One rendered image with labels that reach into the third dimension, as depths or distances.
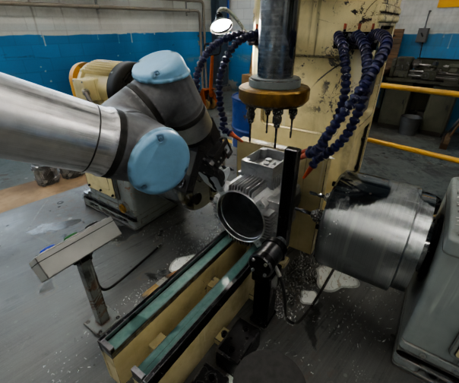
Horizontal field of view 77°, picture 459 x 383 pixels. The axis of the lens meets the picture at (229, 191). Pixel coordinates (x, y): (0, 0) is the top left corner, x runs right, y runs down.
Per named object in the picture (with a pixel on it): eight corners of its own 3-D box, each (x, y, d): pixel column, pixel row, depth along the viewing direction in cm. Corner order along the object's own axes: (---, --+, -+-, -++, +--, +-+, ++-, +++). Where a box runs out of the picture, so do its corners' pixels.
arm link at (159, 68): (117, 70, 50) (161, 38, 52) (153, 122, 60) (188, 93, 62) (143, 86, 45) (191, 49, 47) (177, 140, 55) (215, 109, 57)
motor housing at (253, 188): (248, 204, 103) (249, 153, 93) (298, 223, 93) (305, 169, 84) (212, 232, 88) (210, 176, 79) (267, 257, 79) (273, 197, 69)
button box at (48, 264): (112, 239, 72) (99, 222, 72) (122, 233, 67) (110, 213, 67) (41, 283, 60) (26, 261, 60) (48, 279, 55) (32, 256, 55)
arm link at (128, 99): (80, 140, 42) (147, 89, 44) (64, 120, 50) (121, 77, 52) (121, 182, 48) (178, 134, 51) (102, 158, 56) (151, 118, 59)
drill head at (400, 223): (311, 221, 94) (324, 149, 82) (466, 274, 74) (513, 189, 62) (276, 267, 77) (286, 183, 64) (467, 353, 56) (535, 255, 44)
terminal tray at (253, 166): (260, 167, 93) (261, 146, 89) (291, 176, 87) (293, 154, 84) (239, 182, 84) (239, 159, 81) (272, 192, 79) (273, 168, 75)
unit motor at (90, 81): (120, 153, 136) (100, 55, 116) (170, 170, 120) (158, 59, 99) (68, 173, 118) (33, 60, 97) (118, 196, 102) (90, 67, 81)
